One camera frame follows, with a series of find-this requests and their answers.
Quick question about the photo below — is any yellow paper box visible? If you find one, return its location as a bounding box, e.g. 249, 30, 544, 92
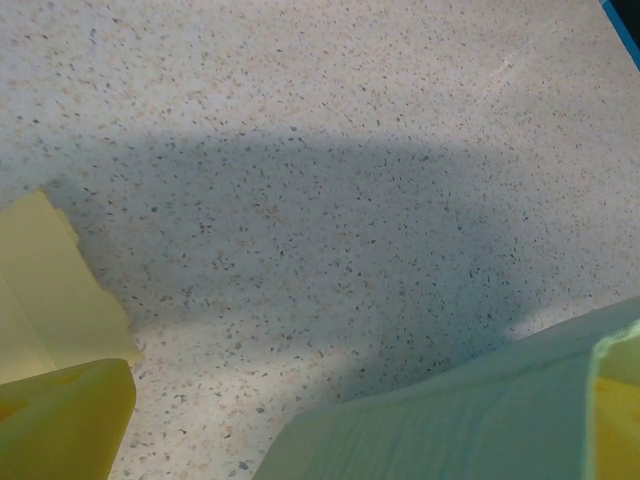
0, 189, 145, 389

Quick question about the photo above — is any light green paper box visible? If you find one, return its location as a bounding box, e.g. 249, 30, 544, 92
257, 294, 640, 480

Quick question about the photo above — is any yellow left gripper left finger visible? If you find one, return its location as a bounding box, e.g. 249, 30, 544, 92
0, 357, 138, 480

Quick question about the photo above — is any blue table edge strip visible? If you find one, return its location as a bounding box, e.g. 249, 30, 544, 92
601, 0, 640, 76

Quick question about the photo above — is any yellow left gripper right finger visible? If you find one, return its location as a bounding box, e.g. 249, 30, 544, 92
589, 378, 640, 480

